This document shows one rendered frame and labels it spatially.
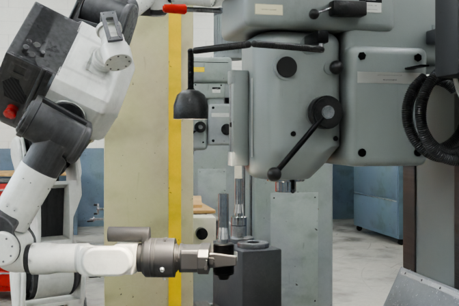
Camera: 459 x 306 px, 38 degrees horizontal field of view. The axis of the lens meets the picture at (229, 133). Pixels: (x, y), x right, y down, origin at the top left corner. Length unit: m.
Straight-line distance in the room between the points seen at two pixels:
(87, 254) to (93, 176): 8.94
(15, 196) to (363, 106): 0.79
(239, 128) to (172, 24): 1.81
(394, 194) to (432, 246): 7.14
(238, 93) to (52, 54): 0.47
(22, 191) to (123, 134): 1.65
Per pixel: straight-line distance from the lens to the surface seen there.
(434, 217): 1.67
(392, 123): 1.47
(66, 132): 1.53
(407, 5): 1.53
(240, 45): 1.28
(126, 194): 3.18
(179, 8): 1.57
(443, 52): 1.30
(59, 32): 1.71
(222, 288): 1.99
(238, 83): 1.46
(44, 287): 1.96
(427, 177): 1.69
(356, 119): 1.44
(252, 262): 1.85
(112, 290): 3.24
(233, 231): 1.98
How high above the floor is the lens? 1.41
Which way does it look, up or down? level
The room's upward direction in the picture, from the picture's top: straight up
